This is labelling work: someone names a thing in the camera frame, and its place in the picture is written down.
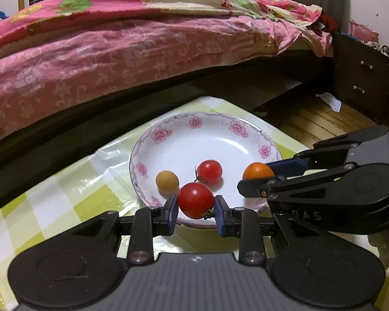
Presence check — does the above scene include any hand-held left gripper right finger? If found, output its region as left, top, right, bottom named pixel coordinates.
left=214, top=195, right=325, bottom=265

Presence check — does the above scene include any orange cherry tomato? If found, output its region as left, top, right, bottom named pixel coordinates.
left=242, top=163, right=275, bottom=181

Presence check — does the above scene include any white paper sheet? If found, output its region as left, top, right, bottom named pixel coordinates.
left=315, top=92, right=343, bottom=112

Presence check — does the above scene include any red cloth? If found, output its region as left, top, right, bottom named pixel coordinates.
left=311, top=11, right=339, bottom=34

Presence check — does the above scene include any floral quilt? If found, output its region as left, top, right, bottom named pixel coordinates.
left=0, top=0, right=333, bottom=59

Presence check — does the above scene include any white floral-rim plate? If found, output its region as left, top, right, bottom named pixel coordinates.
left=129, top=112, right=283, bottom=230

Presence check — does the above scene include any pink patterned bedsheet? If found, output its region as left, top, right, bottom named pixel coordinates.
left=0, top=16, right=308, bottom=150

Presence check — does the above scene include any green checked tablecloth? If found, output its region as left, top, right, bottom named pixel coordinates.
left=0, top=95, right=389, bottom=311

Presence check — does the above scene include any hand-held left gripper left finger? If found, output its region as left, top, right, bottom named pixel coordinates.
left=63, top=194, right=179, bottom=265

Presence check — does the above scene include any dark wooden bed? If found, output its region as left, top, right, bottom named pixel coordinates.
left=0, top=0, right=349, bottom=216

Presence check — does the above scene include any tan longan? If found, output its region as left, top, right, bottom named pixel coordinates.
left=156, top=171, right=179, bottom=194

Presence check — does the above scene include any dark nightstand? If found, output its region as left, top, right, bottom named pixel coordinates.
left=332, top=32, right=389, bottom=124

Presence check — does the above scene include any red tomato with stem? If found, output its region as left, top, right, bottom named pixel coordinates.
left=178, top=182, right=215, bottom=220

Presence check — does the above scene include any small red tomato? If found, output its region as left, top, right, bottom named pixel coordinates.
left=194, top=160, right=223, bottom=185

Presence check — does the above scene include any pink basket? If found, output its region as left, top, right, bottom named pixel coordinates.
left=350, top=21, right=378, bottom=43

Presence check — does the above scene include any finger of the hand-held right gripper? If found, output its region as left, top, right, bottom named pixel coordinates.
left=237, top=163, right=357, bottom=200
left=266, top=125, right=389, bottom=177

